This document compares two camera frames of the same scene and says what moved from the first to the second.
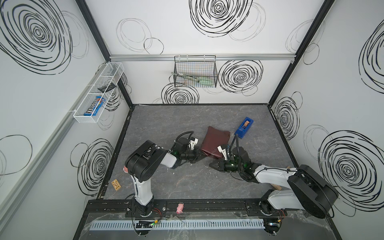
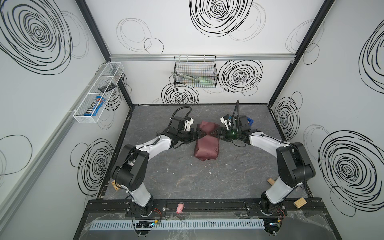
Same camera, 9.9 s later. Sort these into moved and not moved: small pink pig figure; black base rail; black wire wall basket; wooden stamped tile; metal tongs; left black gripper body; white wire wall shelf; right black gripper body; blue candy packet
Moved: right black gripper body; left black gripper body
Not moved: small pink pig figure; black wire wall basket; wooden stamped tile; black base rail; blue candy packet; white wire wall shelf; metal tongs
